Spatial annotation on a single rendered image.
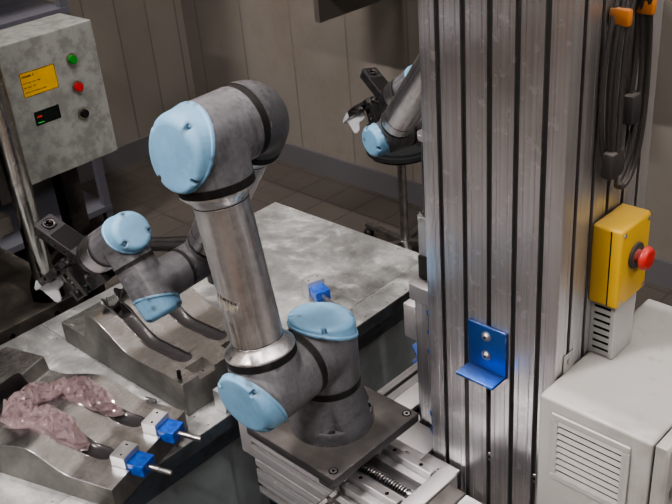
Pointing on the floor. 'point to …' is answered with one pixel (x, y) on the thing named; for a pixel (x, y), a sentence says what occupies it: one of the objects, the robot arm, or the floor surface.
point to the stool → (399, 196)
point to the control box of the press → (58, 106)
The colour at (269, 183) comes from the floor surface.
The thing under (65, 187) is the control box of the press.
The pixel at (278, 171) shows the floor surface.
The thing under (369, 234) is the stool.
